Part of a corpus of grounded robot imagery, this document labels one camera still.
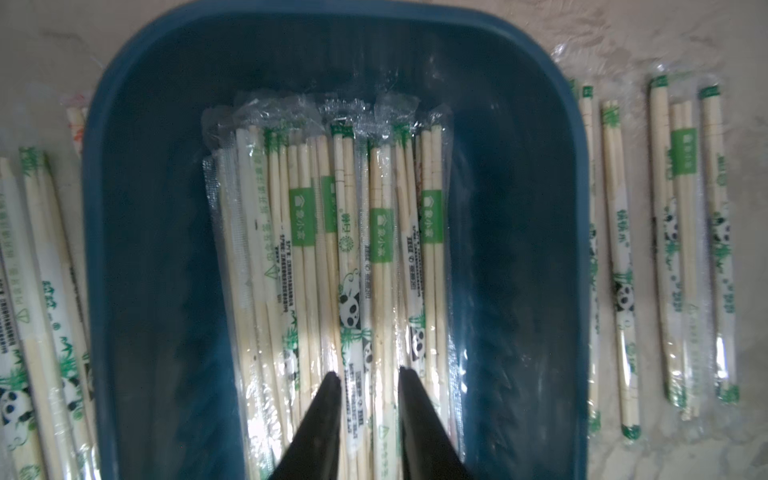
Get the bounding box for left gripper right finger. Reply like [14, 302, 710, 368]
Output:
[398, 367, 472, 480]

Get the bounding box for chopsticks red print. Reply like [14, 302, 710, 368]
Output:
[64, 94, 90, 159]

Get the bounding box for chopsticks green label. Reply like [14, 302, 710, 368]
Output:
[671, 100, 703, 421]

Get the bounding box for chopsticks pair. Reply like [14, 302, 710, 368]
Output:
[569, 78, 601, 438]
[699, 84, 740, 405]
[601, 100, 642, 443]
[648, 74, 687, 410]

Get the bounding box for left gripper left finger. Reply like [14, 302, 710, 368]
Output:
[270, 372, 342, 480]

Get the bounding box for teal plastic storage box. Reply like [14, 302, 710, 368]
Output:
[82, 1, 589, 479]

